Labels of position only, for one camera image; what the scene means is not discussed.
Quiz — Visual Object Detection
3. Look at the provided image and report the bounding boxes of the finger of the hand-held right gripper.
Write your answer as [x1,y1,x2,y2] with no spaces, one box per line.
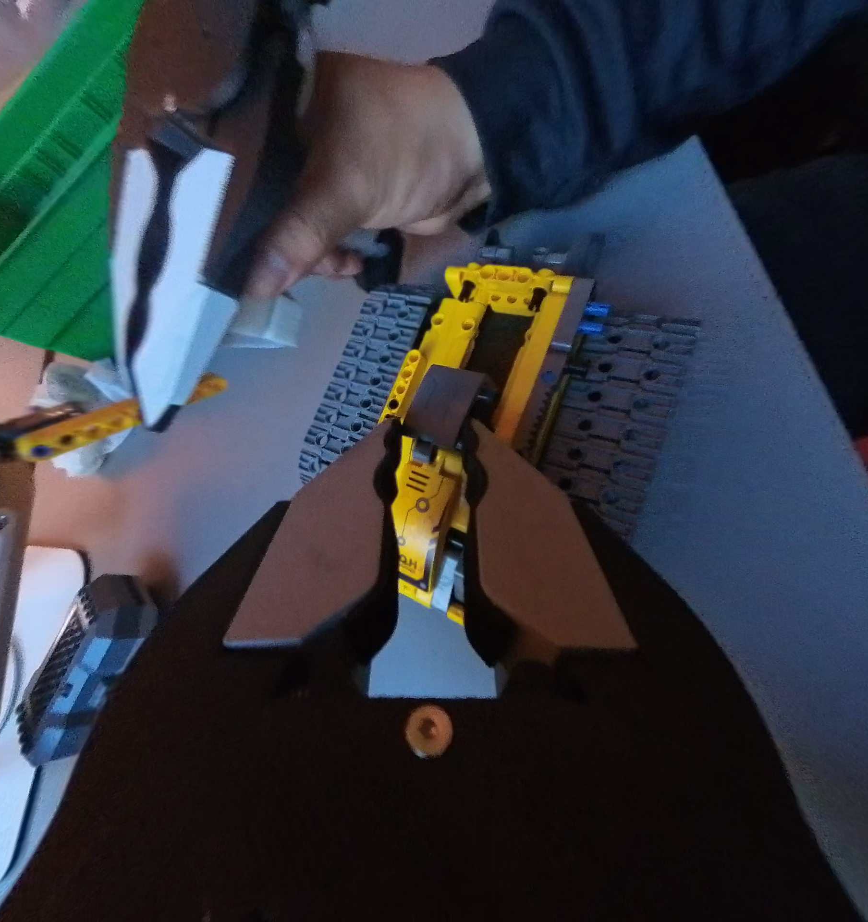
[108,146,159,395]
[130,146,240,435]

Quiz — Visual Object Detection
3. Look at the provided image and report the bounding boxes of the person's right hand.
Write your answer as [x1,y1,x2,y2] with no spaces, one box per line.
[248,50,494,301]

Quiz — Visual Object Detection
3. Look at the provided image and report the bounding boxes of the white crumpled tissue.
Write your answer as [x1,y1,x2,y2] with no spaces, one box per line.
[36,359,148,478]

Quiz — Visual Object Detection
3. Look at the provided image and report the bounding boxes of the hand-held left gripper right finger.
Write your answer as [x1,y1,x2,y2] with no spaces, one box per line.
[465,420,638,676]

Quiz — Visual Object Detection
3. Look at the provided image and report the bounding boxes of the grey desk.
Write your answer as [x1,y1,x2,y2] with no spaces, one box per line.
[0,137,868,922]

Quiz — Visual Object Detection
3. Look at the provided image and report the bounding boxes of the yellow toy tracked robot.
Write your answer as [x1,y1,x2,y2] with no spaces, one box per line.
[298,230,701,628]

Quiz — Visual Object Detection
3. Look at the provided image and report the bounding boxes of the grey brick battery block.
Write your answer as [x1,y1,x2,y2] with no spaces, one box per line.
[16,574,162,766]

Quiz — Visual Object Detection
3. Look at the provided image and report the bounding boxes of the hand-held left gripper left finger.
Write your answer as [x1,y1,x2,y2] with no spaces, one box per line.
[222,424,402,676]

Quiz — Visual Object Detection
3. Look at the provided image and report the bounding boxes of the green plastic bin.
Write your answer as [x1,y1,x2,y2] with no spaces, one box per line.
[0,0,147,361]

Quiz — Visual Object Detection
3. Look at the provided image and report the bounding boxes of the person's right forearm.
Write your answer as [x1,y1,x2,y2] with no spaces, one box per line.
[434,0,868,231]

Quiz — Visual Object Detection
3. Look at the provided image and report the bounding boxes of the long yellow toy beam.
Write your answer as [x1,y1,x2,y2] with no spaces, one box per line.
[0,373,229,463]

